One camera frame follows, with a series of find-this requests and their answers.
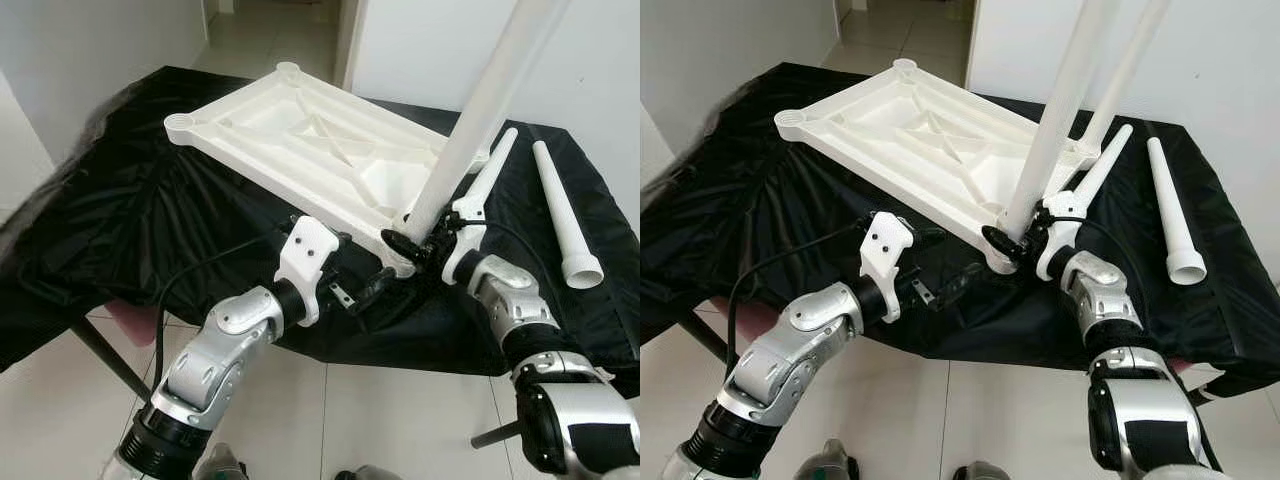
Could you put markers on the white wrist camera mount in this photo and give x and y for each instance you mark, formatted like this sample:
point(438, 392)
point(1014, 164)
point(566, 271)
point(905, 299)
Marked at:
point(885, 250)
point(305, 255)
point(1060, 238)
point(465, 240)

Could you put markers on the white plastic table leg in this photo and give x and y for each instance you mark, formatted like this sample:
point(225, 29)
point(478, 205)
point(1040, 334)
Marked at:
point(1172, 210)
point(1060, 100)
point(1130, 60)
point(1105, 160)
point(495, 165)
point(560, 210)
point(556, 28)
point(490, 100)

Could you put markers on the white plastic children table top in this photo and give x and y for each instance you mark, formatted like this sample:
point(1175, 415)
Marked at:
point(300, 140)
point(900, 135)

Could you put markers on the grey robot right foot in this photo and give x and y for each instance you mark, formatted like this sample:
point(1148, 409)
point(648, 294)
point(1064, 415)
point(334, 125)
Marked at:
point(365, 473)
point(980, 471)

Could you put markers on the black table cloth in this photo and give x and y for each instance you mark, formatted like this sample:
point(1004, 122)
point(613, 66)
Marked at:
point(130, 230)
point(1200, 320)

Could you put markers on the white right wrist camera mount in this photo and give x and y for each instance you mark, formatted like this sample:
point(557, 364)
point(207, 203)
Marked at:
point(465, 240)
point(1060, 238)

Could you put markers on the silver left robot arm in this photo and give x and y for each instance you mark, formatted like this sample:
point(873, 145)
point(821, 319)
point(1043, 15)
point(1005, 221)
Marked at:
point(215, 350)
point(790, 345)

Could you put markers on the grey robot foot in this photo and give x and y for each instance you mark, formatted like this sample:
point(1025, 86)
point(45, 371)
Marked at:
point(365, 473)
point(980, 471)
point(220, 465)
point(830, 462)

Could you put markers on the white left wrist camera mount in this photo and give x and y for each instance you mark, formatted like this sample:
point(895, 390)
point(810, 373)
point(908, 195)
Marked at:
point(305, 255)
point(885, 250)

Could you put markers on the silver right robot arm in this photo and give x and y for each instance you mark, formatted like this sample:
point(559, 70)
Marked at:
point(520, 300)
point(1110, 300)

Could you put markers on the grey robot left foot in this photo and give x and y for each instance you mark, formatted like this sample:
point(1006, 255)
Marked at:
point(220, 465)
point(830, 462)

